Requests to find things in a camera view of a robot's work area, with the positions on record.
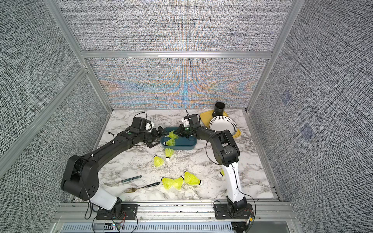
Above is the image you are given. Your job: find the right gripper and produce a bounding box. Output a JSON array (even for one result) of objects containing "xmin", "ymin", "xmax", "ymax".
[{"xmin": 172, "ymin": 124, "xmax": 194, "ymax": 138}]

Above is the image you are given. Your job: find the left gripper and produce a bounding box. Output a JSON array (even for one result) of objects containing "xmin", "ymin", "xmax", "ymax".
[{"xmin": 139, "ymin": 126, "xmax": 170, "ymax": 148}]

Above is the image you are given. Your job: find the teal storage box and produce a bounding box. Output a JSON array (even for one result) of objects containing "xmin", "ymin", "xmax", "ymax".
[{"xmin": 160, "ymin": 136, "xmax": 197, "ymax": 150}]

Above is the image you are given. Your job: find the yellow shuttlecock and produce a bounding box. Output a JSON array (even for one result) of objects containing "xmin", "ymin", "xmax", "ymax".
[
  {"xmin": 165, "ymin": 148, "xmax": 174, "ymax": 161},
  {"xmin": 161, "ymin": 177, "xmax": 174, "ymax": 190},
  {"xmin": 153, "ymin": 155, "xmax": 164, "ymax": 168},
  {"xmin": 184, "ymin": 170, "xmax": 202, "ymax": 185},
  {"xmin": 164, "ymin": 138, "xmax": 176, "ymax": 147},
  {"xmin": 172, "ymin": 176, "xmax": 184, "ymax": 190},
  {"xmin": 168, "ymin": 131, "xmax": 179, "ymax": 139}
]

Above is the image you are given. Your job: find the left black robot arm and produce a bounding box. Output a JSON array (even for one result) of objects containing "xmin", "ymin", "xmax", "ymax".
[{"xmin": 61, "ymin": 127, "xmax": 168, "ymax": 219}]

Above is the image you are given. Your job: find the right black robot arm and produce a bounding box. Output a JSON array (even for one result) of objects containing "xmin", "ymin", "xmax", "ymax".
[{"xmin": 175, "ymin": 125, "xmax": 248, "ymax": 217}]

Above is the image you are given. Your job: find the yellow tray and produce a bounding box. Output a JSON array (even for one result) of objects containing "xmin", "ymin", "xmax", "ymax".
[{"xmin": 200, "ymin": 110, "xmax": 241, "ymax": 138}]

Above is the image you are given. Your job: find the white patterned bowl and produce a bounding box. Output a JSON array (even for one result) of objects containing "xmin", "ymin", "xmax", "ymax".
[{"xmin": 209, "ymin": 116, "xmax": 238, "ymax": 136}]

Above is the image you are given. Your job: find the black cup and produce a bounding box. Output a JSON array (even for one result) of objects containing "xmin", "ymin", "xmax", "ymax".
[{"xmin": 212, "ymin": 102, "xmax": 225, "ymax": 117}]

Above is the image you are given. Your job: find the teal pen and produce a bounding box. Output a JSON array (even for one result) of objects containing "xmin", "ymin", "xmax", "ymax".
[{"xmin": 121, "ymin": 175, "xmax": 142, "ymax": 183}]

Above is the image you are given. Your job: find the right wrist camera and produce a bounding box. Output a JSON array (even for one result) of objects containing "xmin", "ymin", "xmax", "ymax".
[{"xmin": 182, "ymin": 114, "xmax": 201, "ymax": 128}]

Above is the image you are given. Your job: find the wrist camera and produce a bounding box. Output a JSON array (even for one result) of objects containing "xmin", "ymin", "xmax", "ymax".
[
  {"xmin": 182, "ymin": 114, "xmax": 201, "ymax": 128},
  {"xmin": 129, "ymin": 116, "xmax": 153, "ymax": 134}
]

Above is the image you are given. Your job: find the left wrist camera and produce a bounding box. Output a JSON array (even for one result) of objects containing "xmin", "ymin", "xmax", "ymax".
[{"xmin": 129, "ymin": 116, "xmax": 153, "ymax": 134}]

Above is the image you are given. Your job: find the black handled fork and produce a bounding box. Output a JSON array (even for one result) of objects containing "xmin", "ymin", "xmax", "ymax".
[{"xmin": 125, "ymin": 182, "xmax": 160, "ymax": 193}]

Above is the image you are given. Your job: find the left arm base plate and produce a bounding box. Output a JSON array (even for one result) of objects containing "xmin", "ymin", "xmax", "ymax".
[{"xmin": 96, "ymin": 204, "xmax": 139, "ymax": 221}]

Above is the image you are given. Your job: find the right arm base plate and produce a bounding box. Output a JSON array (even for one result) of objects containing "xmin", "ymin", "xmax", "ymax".
[{"xmin": 213, "ymin": 202, "xmax": 254, "ymax": 220}]

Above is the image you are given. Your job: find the aluminium front rail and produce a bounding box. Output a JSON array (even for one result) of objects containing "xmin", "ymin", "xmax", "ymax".
[{"xmin": 52, "ymin": 200, "xmax": 299, "ymax": 223}]

